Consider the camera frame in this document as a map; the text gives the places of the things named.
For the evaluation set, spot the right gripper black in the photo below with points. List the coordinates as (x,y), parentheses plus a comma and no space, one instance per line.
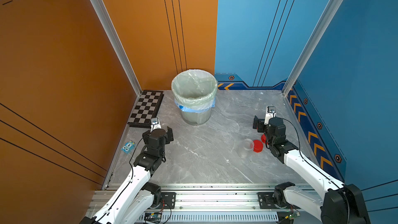
(260,124)

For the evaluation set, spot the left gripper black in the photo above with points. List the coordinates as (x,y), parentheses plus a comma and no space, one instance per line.
(168,136)

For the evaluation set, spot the red lid of front jar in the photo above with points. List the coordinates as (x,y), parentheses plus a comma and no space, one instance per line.
(263,139)

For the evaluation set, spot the red lid of jar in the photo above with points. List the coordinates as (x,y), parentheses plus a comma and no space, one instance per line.
(257,146)
(263,139)

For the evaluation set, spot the peanut jar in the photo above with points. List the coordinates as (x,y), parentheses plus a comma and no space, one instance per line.
(246,148)
(263,101)

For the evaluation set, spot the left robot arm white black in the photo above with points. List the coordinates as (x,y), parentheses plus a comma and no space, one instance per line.
(136,194)

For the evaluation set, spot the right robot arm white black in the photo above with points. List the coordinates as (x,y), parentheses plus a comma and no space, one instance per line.
(334,201)

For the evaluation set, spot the black white chessboard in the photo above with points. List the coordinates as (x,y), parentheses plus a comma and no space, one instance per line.
(146,108)

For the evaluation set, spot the small blue toy block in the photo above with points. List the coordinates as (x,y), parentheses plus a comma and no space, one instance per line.
(128,147)

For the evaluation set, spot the translucent green bin liner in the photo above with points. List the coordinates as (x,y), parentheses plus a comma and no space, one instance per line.
(194,91)

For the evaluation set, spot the left green circuit board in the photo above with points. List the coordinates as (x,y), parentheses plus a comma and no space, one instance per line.
(152,218)

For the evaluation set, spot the green circuit board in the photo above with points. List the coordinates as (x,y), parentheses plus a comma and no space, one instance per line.
(292,217)
(152,218)

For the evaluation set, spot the right green circuit board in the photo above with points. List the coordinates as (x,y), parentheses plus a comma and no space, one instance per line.
(292,217)

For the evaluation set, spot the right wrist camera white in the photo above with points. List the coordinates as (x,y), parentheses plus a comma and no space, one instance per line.
(270,113)

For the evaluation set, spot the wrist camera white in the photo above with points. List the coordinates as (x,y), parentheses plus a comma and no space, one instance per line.
(155,124)
(270,113)

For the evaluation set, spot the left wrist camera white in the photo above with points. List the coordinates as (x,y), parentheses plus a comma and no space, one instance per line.
(155,124)

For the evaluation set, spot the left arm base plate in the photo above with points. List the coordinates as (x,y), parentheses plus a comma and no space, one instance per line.
(166,199)

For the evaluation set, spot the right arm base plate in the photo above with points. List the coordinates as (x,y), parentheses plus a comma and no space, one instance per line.
(268,200)

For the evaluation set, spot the right aluminium corner post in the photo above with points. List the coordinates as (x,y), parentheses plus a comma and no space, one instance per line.
(319,30)

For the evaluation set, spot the aluminium corner post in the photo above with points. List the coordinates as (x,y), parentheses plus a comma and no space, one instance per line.
(110,30)
(319,30)

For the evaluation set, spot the left aluminium corner post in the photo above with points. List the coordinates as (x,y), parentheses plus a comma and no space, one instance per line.
(110,30)

